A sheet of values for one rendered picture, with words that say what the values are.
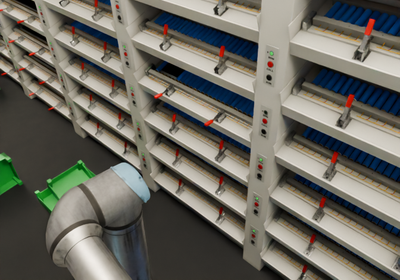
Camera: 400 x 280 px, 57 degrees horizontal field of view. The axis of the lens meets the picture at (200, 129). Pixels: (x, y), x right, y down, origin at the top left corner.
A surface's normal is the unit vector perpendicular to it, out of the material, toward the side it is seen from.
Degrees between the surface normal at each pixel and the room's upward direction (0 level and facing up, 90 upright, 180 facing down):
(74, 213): 13
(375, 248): 19
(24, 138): 0
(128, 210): 90
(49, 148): 0
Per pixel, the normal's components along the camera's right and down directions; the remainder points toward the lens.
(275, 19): -0.68, 0.48
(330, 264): -0.25, -0.58
